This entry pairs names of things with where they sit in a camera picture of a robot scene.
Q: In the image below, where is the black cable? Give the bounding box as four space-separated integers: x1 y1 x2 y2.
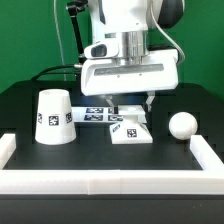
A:
30 63 88 82

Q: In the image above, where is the white marker sheet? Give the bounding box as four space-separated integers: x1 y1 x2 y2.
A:
71 106 148 124

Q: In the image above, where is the white thin cable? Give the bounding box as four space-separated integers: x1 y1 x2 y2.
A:
53 0 68 82

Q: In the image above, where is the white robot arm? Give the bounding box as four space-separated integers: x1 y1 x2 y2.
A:
81 0 185 102

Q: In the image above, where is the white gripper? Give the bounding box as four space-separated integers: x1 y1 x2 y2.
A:
81 49 178 114

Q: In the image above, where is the white conical lamp shade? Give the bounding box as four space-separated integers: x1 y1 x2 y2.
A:
35 89 76 145

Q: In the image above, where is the white lamp base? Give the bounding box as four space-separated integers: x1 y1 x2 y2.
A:
109 105 153 144

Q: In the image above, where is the white lamp bulb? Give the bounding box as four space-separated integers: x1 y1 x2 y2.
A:
169 112 198 140

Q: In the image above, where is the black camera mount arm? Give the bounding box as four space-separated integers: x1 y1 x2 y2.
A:
66 0 88 64

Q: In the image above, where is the white U-shaped fence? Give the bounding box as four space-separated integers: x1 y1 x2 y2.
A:
0 134 224 195

